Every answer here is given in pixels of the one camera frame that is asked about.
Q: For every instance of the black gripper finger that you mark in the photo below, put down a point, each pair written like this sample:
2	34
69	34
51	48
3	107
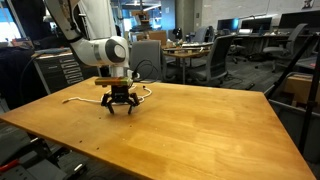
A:
107	102
134	101

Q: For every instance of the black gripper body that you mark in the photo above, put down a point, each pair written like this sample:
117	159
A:
119	93

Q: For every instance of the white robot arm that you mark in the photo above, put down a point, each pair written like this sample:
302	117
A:
112	51

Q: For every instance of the grey padded office chair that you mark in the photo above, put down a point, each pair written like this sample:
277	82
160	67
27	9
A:
145	60

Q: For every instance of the grey drawer cabinet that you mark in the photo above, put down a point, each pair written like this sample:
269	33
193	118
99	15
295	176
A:
58	68

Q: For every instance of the wooden round meeting table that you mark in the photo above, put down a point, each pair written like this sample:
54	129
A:
187	50

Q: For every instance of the dark grey swivel chair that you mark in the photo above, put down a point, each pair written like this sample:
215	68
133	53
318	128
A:
215	67

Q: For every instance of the black computer monitor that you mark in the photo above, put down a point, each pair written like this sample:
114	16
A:
257	24

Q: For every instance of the light grey desk chair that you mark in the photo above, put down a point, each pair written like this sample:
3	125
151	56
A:
285	47

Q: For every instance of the cardboard box in bin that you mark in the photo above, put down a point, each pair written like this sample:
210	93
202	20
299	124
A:
299	86

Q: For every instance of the grey plastic bin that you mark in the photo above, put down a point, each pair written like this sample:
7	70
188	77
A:
291	114

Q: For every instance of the black tripod leg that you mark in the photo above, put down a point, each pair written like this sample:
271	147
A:
311	102

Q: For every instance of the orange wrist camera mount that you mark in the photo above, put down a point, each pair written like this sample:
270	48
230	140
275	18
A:
113	81

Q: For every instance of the red handled clamp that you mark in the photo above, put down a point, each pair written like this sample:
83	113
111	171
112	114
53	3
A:
9	165

